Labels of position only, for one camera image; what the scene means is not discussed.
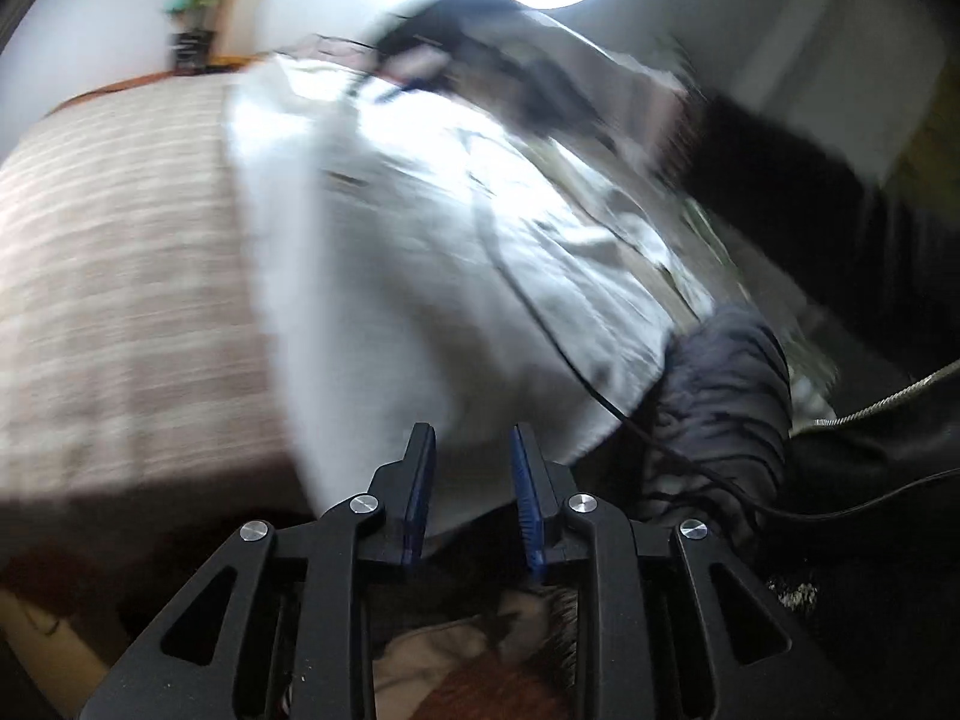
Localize person's right forearm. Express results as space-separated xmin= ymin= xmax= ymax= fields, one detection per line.
xmin=671 ymin=90 xmax=960 ymax=421

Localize person's striped dark pant leg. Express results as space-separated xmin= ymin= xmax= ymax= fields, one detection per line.
xmin=637 ymin=304 xmax=792 ymax=563

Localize folded black tripods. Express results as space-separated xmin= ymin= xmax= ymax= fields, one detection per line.
xmin=169 ymin=26 xmax=218 ymax=76

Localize white pants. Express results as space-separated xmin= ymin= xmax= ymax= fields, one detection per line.
xmin=225 ymin=52 xmax=721 ymax=541

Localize beige fleece cloth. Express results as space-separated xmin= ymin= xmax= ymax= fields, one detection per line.
xmin=371 ymin=589 xmax=582 ymax=720

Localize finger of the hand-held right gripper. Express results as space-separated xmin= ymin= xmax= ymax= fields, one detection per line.
xmin=371 ymin=52 xmax=451 ymax=104

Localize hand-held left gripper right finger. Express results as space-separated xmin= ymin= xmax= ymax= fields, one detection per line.
xmin=510 ymin=424 xmax=871 ymax=720

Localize pink plaid blanket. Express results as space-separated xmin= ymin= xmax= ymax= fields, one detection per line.
xmin=0 ymin=75 xmax=316 ymax=563

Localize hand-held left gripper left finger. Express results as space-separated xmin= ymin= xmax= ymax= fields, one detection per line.
xmin=79 ymin=424 xmax=437 ymax=720

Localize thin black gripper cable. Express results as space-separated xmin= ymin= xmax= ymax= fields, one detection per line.
xmin=469 ymin=187 xmax=960 ymax=522

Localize braided grey cable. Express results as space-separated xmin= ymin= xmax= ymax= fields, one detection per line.
xmin=791 ymin=358 xmax=960 ymax=436

